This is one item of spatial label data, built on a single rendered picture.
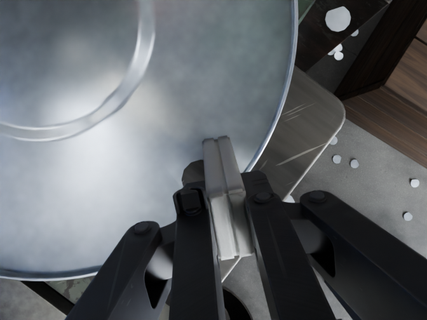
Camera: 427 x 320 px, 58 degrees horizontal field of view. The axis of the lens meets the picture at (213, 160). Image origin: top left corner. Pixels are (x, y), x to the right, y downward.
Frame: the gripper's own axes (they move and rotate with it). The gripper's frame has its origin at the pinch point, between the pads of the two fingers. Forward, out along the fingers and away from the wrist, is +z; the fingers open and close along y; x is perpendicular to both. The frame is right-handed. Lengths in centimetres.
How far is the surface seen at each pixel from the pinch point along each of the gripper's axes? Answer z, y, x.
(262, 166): 3.9, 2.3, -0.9
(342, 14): 20.0, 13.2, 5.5
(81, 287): 13.8, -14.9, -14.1
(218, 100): 5.0, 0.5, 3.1
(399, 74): 47, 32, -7
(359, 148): 76, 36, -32
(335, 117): 4.5, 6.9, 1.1
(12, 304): 13.9, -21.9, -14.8
